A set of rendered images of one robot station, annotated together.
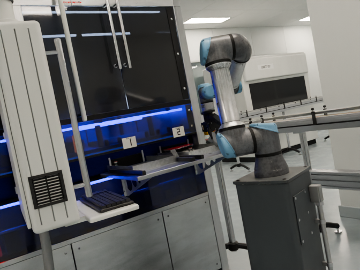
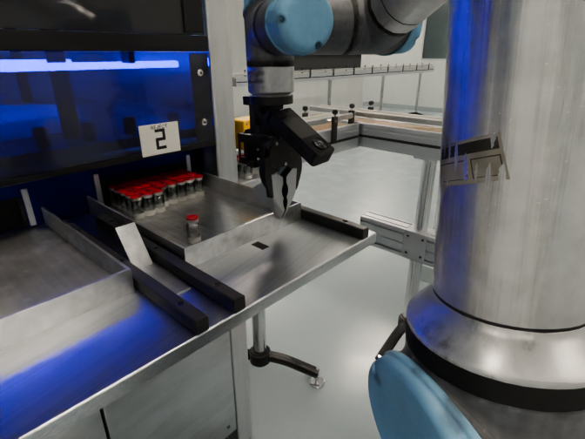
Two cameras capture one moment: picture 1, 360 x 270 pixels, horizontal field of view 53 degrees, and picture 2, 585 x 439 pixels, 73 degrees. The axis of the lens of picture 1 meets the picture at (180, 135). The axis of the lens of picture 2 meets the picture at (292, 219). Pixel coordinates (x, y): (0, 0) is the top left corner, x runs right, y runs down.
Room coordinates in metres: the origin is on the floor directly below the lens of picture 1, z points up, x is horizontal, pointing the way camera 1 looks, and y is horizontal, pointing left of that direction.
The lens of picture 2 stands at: (1.43, -0.05, 1.18)
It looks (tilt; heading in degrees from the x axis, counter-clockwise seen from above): 23 degrees down; 345
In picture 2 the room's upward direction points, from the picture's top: straight up
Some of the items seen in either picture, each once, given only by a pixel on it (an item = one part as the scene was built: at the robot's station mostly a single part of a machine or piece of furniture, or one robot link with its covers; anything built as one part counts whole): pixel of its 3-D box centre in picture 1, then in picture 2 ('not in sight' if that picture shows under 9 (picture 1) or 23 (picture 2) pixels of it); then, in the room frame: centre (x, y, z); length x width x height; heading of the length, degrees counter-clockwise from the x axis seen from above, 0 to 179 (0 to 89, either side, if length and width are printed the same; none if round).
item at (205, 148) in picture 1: (190, 150); (191, 207); (2.18, -0.04, 0.90); 0.34 x 0.26 x 0.04; 33
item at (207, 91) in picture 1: (211, 91); (303, 23); (1.99, -0.21, 1.21); 0.11 x 0.11 x 0.08; 5
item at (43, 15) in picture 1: (78, 61); not in sight; (1.98, 0.46, 1.50); 0.47 x 0.01 x 0.59; 123
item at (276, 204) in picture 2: (211, 139); (266, 193); (2.08, -0.17, 0.95); 0.06 x 0.03 x 0.09; 33
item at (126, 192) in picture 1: (137, 186); not in sight; (1.88, 0.27, 0.80); 0.34 x 0.03 x 0.13; 33
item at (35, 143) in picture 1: (28, 125); not in sight; (1.51, 0.61, 1.19); 0.50 x 0.19 x 0.78; 26
